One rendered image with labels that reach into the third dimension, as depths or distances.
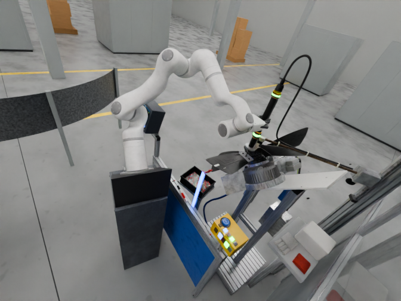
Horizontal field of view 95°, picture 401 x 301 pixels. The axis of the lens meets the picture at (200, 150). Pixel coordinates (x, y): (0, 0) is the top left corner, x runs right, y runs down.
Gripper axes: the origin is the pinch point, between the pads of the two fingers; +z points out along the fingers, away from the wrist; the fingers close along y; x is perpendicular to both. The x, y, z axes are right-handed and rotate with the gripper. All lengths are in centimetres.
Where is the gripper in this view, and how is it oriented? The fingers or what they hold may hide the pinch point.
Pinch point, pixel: (264, 119)
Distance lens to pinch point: 109.3
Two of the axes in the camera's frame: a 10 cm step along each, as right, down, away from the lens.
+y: 5.7, 6.1, -5.5
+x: 2.0, -7.5, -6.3
